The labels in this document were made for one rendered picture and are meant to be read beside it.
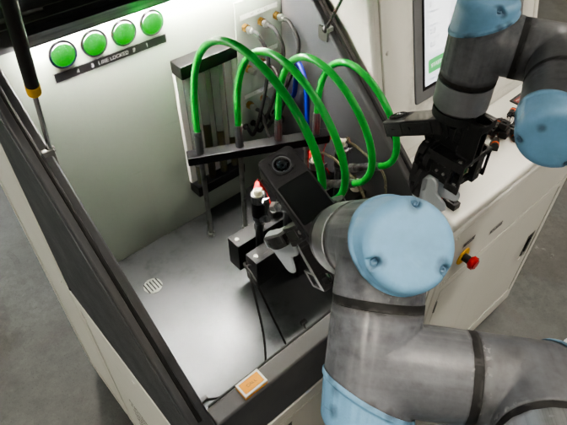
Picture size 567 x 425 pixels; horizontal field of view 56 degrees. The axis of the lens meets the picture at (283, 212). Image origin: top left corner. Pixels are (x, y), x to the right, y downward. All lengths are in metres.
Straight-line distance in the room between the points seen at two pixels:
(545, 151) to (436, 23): 0.80
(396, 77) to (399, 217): 0.91
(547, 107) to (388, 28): 0.69
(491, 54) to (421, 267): 0.37
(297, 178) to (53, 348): 1.84
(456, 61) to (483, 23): 0.06
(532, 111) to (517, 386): 0.27
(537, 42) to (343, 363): 0.45
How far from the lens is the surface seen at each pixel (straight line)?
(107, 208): 1.27
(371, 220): 0.39
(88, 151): 1.16
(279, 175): 0.59
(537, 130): 0.59
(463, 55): 0.72
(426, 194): 0.88
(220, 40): 0.94
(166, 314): 1.26
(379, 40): 1.22
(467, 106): 0.75
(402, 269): 0.40
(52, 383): 2.25
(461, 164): 0.81
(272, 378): 1.02
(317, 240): 0.50
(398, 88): 1.30
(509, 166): 1.46
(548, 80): 0.63
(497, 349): 0.45
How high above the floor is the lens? 1.85
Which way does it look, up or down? 45 degrees down
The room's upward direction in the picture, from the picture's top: straight up
